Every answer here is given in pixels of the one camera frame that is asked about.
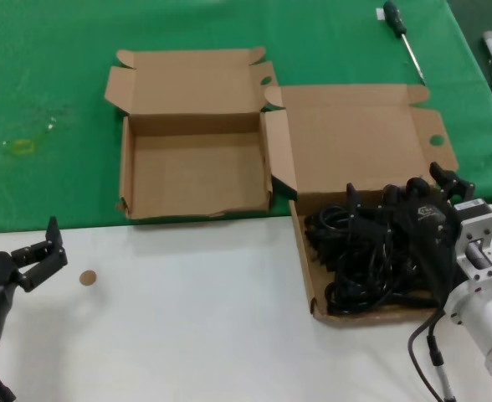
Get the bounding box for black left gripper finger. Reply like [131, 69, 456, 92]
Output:
[10, 216, 69, 293]

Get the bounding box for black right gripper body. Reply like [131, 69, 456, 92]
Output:
[390, 193, 459, 305]

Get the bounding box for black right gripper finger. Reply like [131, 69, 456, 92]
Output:
[345, 183, 398, 236]
[428, 162, 478, 205]

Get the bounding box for open brown cardboard box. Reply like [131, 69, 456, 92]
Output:
[264, 83, 460, 324]
[103, 45, 279, 221]

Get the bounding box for yellow tape square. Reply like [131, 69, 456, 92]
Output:
[12, 140, 36, 157]

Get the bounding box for green tablecloth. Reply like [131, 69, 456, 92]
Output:
[0, 0, 492, 235]

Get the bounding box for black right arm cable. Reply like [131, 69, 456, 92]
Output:
[407, 307, 446, 402]

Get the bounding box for grey connector cable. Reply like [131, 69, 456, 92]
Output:
[426, 332, 456, 402]

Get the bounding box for green handled screwdriver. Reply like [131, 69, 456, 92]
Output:
[382, 0, 426, 85]

